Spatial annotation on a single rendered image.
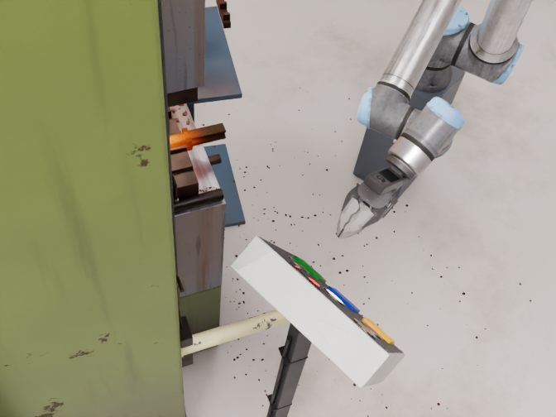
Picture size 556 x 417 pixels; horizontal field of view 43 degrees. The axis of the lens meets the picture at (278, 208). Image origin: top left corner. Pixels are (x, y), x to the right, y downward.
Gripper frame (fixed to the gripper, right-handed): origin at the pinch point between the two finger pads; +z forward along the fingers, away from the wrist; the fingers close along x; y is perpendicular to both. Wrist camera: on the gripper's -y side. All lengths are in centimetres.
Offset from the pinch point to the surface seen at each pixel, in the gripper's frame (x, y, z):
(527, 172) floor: -4, 166, -74
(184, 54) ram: 33, -42, -6
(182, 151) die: 44.5, 3.1, 10.1
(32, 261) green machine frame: 22, -53, 36
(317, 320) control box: -12.9, -21.8, 15.4
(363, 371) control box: -25.2, -21.8, 16.4
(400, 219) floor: 19, 135, -20
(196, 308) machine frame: 33, 54, 47
